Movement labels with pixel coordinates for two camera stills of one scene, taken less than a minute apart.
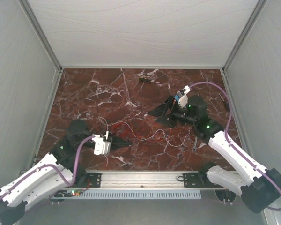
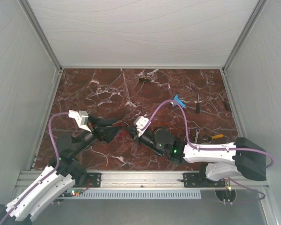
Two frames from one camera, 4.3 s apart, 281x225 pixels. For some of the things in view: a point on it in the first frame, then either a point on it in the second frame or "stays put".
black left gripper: (117, 143) → (109, 133)
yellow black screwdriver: (144, 78) stays put
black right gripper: (160, 111) → (132, 132)
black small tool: (225, 103) stays put
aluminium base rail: (140, 179) stays put
